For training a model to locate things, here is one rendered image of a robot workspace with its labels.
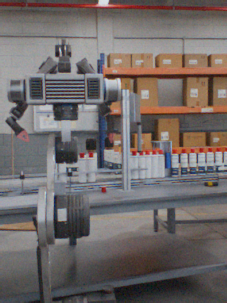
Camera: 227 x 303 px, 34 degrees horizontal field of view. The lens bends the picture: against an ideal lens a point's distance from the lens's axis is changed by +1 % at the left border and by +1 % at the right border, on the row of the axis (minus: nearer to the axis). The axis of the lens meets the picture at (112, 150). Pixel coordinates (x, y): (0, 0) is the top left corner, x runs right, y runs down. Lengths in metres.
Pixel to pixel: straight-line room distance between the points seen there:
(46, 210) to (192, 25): 6.53
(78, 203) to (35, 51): 5.81
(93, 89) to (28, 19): 5.43
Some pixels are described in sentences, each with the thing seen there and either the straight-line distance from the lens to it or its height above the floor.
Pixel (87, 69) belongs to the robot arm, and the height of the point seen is 1.62.
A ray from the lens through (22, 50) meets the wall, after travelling 7.19.
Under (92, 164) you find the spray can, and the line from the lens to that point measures 2.54.
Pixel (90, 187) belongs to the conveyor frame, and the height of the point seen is 0.86.
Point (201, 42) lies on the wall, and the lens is 7.67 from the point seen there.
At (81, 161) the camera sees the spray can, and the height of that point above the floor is 1.02.
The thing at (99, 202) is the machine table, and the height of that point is 0.83.
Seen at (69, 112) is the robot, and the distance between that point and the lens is 1.94.
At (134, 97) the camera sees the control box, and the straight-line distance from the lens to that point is 2.47.
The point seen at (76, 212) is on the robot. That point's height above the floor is 0.91.
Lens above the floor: 1.23
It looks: 3 degrees down
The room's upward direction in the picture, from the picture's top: 1 degrees counter-clockwise
